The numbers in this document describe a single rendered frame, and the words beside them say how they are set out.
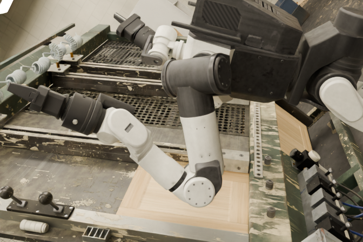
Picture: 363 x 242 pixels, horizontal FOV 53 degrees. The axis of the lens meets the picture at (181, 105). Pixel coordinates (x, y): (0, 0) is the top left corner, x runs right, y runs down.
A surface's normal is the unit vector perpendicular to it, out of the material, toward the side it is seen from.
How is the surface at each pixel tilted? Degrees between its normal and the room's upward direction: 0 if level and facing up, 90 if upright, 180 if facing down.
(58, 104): 100
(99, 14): 90
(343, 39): 90
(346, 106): 90
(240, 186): 56
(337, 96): 90
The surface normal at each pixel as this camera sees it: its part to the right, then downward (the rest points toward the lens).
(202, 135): 0.03, 0.18
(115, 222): 0.02, -0.89
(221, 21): -0.17, 0.44
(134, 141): 0.44, -0.29
